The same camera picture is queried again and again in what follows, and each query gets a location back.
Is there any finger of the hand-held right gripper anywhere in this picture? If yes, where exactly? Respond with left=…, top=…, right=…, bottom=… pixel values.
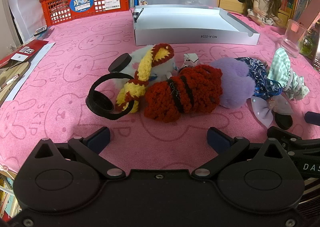
left=267, top=126, right=303, bottom=153
left=304, top=112, right=320, bottom=125

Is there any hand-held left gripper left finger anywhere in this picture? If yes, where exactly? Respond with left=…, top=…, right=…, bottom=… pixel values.
left=32, top=127, right=126, bottom=180

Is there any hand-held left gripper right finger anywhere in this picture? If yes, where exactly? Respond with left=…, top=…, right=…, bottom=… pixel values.
left=192, top=127, right=291, bottom=180

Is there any purple bow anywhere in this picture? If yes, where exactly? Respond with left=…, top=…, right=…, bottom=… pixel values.
left=250, top=95, right=295, bottom=128

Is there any black cap with loop strap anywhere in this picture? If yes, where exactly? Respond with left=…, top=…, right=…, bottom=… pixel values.
left=86, top=73, right=133, bottom=120

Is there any purple plush toy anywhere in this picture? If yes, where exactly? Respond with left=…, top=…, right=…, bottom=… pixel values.
left=209, top=58, right=256, bottom=109

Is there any red and yellow crochet pouch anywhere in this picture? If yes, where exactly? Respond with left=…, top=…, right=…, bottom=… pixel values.
left=115, top=44, right=223, bottom=123

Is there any green checked cloth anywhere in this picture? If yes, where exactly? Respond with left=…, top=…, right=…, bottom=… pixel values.
left=267, top=48, right=310, bottom=101

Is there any blue patterned cloth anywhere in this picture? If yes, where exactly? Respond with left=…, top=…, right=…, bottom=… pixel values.
left=235, top=57, right=283, bottom=98

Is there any black round lid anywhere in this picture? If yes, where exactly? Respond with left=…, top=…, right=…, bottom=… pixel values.
left=108, top=53, right=132, bottom=73
left=274, top=112, right=293, bottom=130

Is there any white plush toy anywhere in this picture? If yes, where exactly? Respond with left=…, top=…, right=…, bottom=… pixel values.
left=122, top=46, right=176, bottom=85

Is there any grey cardboard box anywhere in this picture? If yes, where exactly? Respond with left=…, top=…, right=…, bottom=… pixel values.
left=132, top=5, right=260, bottom=46

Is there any pink rabbit print towel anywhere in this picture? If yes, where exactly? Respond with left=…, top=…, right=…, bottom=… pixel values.
left=0, top=8, right=320, bottom=175

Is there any clear glass cup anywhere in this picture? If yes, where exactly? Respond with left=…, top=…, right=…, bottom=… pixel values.
left=282, top=19, right=308, bottom=58

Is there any white paper sheet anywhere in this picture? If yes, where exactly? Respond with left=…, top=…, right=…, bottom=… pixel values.
left=4, top=42, right=56, bottom=101

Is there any pink board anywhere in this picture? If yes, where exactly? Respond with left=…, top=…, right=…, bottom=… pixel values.
left=296, top=0, right=320, bottom=28

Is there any wooden board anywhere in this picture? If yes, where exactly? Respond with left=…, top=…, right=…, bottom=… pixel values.
left=0, top=62, right=31, bottom=92

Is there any red folder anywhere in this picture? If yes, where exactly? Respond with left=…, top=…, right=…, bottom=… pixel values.
left=0, top=40, right=49, bottom=68

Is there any black binder clip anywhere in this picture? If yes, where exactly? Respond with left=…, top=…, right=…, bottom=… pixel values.
left=133, top=8, right=144, bottom=22

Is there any red plastic crate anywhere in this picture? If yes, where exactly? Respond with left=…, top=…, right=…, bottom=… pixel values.
left=39, top=0, right=131, bottom=26

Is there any wooden drawer box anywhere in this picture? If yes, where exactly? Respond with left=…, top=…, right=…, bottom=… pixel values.
left=217, top=0, right=292, bottom=21

